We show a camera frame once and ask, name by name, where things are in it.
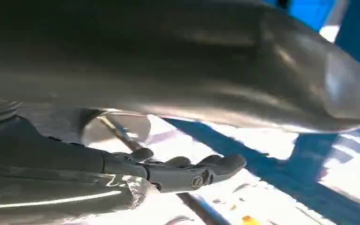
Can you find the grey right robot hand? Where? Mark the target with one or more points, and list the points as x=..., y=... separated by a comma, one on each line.
x=167, y=62

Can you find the small orange object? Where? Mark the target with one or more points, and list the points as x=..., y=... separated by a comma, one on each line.
x=250, y=220

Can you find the blue metal rack frame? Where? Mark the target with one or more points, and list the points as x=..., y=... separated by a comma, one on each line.
x=260, y=164

